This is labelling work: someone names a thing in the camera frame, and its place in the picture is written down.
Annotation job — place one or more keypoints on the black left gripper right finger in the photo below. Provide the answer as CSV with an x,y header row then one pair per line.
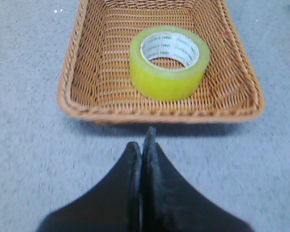
x,y
171,204

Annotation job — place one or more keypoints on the yellow-green packing tape roll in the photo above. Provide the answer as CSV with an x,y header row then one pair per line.
x,y
167,63

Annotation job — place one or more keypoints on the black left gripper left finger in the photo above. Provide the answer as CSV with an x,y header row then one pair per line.
x,y
113,205

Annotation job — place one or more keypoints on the brown wicker basket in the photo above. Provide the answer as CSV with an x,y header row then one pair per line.
x,y
95,80

